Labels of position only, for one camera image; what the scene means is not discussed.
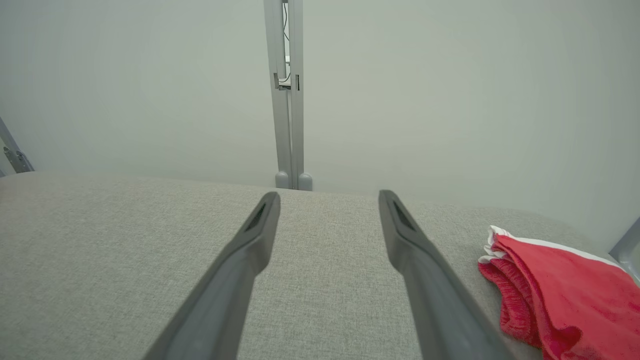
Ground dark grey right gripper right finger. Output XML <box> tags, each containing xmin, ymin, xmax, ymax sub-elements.
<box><xmin>378</xmin><ymin>190</ymin><xmax>516</xmax><ymax>360</ymax></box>

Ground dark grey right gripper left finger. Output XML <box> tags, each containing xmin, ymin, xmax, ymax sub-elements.
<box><xmin>142</xmin><ymin>191</ymin><xmax>282</xmax><ymax>360</ymax></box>

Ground red basketball shorts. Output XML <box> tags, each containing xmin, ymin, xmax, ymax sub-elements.
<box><xmin>477</xmin><ymin>225</ymin><xmax>640</xmax><ymax>360</ymax></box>

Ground grey double partition post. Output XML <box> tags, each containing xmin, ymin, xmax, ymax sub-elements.
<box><xmin>263</xmin><ymin>0</ymin><xmax>313</xmax><ymax>192</ymax></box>

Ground grey right frame bracket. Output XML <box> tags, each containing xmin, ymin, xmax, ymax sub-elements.
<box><xmin>609</xmin><ymin>217</ymin><xmax>640</xmax><ymax>283</ymax></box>

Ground grey hinged partition post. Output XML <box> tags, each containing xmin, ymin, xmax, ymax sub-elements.
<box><xmin>0</xmin><ymin>117</ymin><xmax>35</xmax><ymax>176</ymax></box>

